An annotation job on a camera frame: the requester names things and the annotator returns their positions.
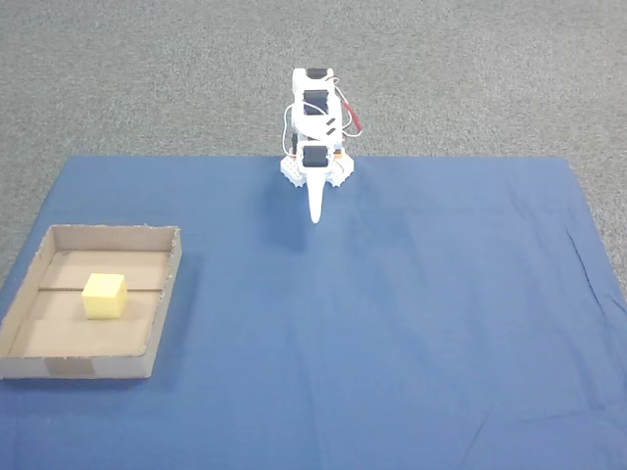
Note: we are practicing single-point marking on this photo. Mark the perforated base mounting plate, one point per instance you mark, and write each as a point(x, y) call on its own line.
point(291, 172)

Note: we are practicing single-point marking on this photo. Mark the shallow cardboard box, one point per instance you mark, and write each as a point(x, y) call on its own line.
point(93, 338)

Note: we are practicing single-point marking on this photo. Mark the yellow foam block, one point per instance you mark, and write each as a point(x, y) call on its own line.
point(104, 297)

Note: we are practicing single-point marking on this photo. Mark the blue table cloth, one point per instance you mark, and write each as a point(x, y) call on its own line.
point(367, 318)

